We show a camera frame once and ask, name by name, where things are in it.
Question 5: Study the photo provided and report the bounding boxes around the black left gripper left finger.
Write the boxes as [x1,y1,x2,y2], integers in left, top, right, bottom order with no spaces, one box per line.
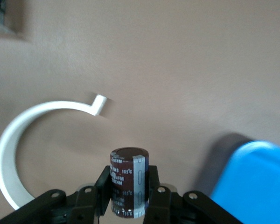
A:
[0,165,112,224]

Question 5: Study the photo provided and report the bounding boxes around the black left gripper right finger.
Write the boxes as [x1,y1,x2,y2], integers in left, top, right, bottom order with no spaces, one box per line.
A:
[143,165,242,224]

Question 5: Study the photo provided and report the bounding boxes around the small black purple component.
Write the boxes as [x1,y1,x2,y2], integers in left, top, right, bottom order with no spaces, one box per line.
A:
[110,147,150,219]

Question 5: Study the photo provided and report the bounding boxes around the blue plastic tray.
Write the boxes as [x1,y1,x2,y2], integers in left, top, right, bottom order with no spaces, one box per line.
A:
[210,140,280,224]

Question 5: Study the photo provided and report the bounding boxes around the silver metal plate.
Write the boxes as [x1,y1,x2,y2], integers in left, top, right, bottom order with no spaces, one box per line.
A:
[0,0,21,37]

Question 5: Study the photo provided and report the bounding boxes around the white curved plastic bracket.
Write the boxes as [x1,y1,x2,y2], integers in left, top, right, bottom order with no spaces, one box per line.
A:
[0,94,108,210]

